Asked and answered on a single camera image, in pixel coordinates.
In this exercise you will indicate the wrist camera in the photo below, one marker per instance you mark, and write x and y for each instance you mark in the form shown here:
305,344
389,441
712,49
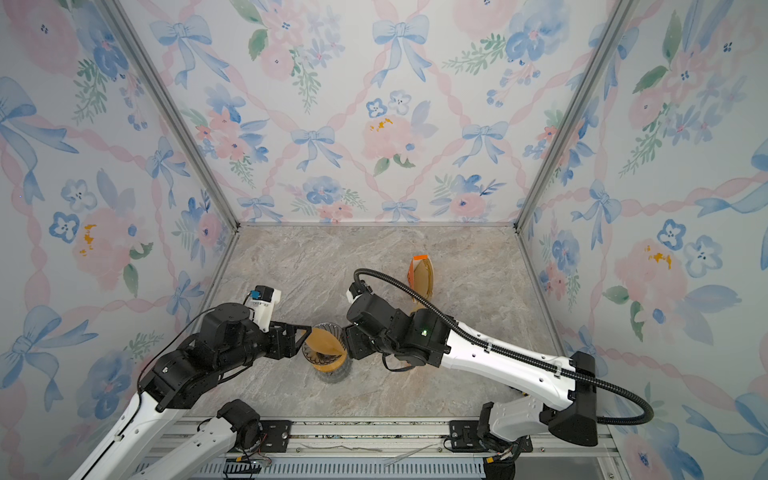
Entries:
356,289
262,301

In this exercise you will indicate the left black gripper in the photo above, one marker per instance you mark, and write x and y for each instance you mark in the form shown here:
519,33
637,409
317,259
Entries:
280,349

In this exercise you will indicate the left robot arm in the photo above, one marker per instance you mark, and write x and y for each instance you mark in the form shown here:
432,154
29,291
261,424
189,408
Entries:
228,342

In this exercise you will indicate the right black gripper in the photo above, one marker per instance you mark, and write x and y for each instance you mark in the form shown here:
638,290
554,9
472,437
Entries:
354,342

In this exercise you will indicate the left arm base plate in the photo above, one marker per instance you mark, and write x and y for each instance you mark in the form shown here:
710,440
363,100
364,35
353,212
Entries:
276,435

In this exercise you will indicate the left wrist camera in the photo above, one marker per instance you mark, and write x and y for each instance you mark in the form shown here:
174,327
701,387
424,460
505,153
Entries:
262,301

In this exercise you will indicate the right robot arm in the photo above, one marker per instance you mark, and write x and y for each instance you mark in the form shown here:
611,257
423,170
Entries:
558,396

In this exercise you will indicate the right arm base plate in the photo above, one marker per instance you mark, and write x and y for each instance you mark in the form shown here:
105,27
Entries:
469,436

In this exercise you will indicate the clear glass dripper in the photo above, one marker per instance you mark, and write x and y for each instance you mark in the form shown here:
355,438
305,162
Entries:
339,333

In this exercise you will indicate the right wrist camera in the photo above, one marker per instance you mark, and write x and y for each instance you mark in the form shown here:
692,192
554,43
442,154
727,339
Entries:
356,289

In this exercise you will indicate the clear glass carafe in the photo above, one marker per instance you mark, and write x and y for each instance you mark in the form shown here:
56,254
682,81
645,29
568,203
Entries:
334,376

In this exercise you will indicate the aluminium front rail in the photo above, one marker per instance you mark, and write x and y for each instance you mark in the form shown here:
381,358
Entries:
395,448

